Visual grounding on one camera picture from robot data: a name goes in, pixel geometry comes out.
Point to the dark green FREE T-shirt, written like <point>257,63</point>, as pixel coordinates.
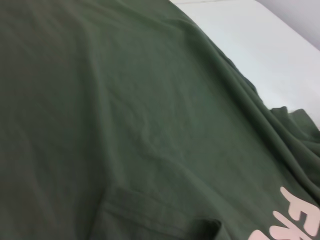
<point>125,125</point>

